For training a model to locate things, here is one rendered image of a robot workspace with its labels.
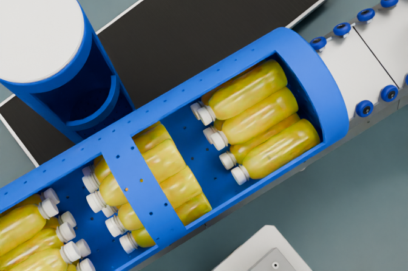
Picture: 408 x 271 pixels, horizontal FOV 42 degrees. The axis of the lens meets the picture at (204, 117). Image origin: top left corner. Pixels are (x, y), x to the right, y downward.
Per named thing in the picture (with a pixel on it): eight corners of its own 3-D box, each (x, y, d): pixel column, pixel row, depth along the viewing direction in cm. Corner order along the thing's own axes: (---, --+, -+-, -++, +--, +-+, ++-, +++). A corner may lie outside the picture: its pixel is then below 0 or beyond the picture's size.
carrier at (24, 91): (57, 143, 213) (124, 163, 211) (-47, 67, 129) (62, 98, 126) (81, 79, 220) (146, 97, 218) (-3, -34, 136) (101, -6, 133)
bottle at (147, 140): (163, 124, 111) (84, 170, 109) (179, 153, 112) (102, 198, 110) (159, 121, 118) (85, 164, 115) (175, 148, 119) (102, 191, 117)
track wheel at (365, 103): (373, 99, 128) (368, 95, 130) (358, 108, 128) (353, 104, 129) (376, 112, 131) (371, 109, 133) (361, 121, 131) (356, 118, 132)
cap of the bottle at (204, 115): (202, 102, 116) (195, 107, 116) (210, 113, 113) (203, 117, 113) (207, 113, 119) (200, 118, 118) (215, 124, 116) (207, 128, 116)
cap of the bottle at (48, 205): (39, 203, 109) (47, 198, 109) (42, 200, 113) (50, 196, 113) (48, 219, 109) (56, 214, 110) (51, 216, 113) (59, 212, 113)
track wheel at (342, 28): (355, 29, 134) (353, 22, 134) (340, 37, 134) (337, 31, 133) (345, 26, 139) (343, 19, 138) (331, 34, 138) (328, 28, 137)
